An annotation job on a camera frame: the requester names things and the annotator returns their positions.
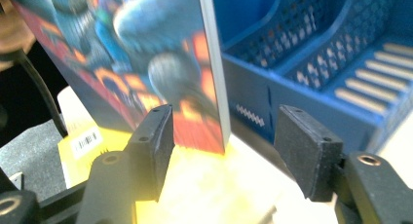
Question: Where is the yellow book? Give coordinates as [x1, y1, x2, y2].
[57, 86, 325, 224]

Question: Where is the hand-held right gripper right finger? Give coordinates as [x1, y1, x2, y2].
[273, 104, 344, 203]

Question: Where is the red illustrated book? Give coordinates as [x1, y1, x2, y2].
[6, 0, 232, 155]

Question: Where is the blue plastic file rack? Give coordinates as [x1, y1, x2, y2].
[210, 0, 413, 155]

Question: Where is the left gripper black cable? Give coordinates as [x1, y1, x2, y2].
[0, 51, 69, 138]

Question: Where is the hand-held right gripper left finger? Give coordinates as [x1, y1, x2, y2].
[125, 103, 176, 203]

